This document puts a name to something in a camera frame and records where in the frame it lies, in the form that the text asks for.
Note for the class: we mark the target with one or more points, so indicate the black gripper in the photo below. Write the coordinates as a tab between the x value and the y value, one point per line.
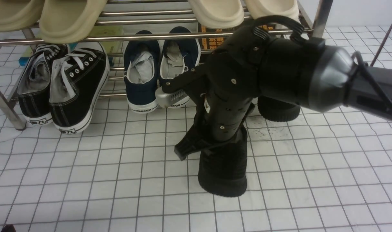
223	89

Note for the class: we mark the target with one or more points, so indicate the black knit sneaker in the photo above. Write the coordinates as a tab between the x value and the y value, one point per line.
277	111
222	171

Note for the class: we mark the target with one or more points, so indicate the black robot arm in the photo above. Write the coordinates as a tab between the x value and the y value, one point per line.
321	77

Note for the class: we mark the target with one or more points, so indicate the navy canvas shoe right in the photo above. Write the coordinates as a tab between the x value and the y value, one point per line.
179	57

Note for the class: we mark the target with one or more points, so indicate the navy canvas shoe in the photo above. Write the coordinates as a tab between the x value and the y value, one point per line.
141	73
179	57

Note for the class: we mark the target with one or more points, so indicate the navy canvas shoe left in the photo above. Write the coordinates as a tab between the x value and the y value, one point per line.
141	73

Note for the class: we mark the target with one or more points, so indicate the green box behind rack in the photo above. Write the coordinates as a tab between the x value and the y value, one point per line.
109	31

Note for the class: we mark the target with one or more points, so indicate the metal shoe rack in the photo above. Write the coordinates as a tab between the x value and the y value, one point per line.
7	104

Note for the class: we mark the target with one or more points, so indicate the black orange box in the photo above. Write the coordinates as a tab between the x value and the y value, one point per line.
212	43

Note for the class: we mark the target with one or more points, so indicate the beige slipper left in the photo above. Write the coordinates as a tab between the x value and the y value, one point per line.
218	13

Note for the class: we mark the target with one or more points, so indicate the beige slipper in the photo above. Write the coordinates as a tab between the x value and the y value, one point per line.
218	13
261	8

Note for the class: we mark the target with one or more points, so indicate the black canvas sneaker right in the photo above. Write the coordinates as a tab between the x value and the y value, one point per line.
76	82

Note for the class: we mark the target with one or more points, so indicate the black canvas sneaker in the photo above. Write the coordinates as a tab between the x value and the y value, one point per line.
76	82
33	90

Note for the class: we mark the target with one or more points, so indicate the beige slipper right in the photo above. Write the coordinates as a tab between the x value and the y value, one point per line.
261	8

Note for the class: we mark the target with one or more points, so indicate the black canvas sneaker left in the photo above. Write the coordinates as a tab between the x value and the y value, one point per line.
33	90

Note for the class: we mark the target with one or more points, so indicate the olive slipper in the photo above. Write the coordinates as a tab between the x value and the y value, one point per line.
18	14
69	21

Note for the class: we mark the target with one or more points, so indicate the olive slipper far left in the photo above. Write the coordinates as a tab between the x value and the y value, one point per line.
18	14

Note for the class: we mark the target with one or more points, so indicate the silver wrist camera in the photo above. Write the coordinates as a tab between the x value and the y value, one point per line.
174	100

